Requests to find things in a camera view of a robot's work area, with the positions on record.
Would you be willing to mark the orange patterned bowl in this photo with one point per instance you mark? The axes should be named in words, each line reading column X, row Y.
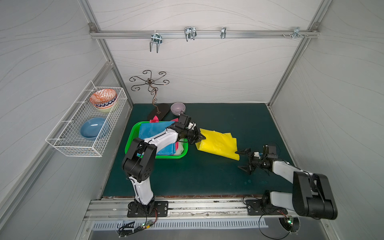
column 103, row 99

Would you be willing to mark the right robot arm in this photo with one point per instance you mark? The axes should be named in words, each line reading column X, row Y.
column 311, row 194

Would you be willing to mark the small purple bowl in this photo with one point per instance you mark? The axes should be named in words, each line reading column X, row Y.
column 178, row 108

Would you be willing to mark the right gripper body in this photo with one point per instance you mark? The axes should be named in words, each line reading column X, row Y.
column 250, row 160

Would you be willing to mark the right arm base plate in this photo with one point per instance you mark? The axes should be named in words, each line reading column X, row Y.
column 255, row 207

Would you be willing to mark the green plastic basket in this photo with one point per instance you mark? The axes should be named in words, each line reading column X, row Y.
column 161, row 136

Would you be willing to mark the blue bowl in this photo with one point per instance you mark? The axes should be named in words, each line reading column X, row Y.
column 96, row 128

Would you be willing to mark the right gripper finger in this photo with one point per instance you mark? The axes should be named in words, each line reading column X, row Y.
column 247, row 168
column 245, row 152

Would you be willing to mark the yellow raincoat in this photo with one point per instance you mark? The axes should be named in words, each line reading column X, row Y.
column 219, row 144

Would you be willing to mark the metal hook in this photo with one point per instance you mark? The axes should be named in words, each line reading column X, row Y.
column 223, row 32
column 190, row 33
column 156, row 40
column 296, row 34

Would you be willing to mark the pink bunny raincoat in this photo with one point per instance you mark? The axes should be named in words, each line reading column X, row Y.
column 156, row 120

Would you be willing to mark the white wire wall basket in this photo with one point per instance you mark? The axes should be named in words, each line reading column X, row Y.
column 66, row 137

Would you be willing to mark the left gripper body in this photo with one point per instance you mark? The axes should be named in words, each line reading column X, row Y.
column 193, row 135

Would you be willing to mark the aluminium top rail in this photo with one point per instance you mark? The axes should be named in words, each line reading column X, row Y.
column 215, row 34

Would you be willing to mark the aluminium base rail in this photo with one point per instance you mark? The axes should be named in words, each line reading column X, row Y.
column 179, row 208

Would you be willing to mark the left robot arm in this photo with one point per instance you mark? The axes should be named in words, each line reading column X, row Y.
column 139, row 161

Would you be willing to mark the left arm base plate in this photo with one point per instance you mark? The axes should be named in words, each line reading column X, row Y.
column 153, row 209

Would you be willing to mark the brown metal jewelry stand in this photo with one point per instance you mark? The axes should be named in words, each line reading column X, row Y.
column 160, row 110

